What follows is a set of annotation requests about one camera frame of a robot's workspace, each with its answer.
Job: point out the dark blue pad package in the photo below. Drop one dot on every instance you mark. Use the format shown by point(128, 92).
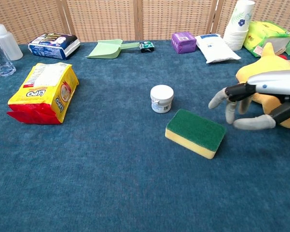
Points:
point(53, 47)

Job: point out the yellow plush toy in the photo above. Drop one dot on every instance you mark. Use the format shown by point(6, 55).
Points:
point(267, 62)

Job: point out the yellow red snack bag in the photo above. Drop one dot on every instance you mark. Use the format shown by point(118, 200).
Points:
point(43, 96)

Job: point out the small red toy block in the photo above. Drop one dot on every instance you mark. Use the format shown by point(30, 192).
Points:
point(283, 57)

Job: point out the clear plastic water bottle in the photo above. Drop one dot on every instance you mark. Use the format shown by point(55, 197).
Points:
point(1, 62)

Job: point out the white wet wipes pack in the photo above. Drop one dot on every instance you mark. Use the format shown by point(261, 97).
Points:
point(214, 48)

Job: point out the woven wooden folding screen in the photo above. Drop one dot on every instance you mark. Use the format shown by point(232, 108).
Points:
point(103, 19)

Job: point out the purple box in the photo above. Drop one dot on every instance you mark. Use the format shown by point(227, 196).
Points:
point(183, 42)

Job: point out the stack of paper cups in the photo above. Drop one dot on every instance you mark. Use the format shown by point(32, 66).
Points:
point(238, 26)

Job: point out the green and yellow sponge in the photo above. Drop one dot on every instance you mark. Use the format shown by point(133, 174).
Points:
point(195, 129)

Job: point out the white squeeze bottle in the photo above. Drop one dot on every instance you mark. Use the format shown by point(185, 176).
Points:
point(8, 46)

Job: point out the green tissue box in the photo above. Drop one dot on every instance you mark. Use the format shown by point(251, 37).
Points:
point(263, 33)

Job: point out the blue table cloth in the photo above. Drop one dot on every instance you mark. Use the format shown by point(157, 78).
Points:
point(111, 183)

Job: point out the small white jar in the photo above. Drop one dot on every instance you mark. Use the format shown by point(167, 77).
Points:
point(162, 96)

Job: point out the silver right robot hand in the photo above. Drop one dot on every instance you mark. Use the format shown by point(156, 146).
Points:
point(275, 82)

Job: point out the mint green dustpan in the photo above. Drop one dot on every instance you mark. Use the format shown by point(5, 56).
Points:
point(106, 49)

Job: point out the small green black clip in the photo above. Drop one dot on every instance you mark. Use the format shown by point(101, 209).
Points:
point(147, 46)

